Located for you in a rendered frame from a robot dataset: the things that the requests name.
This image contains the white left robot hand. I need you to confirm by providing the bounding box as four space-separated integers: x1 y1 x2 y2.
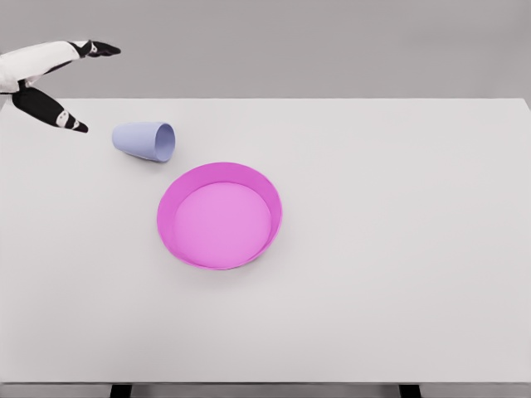
0 40 122 134

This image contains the light blue cup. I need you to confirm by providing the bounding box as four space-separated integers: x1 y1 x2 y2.
111 121 177 163

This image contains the pink round plate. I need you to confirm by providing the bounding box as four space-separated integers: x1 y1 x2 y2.
156 162 284 272

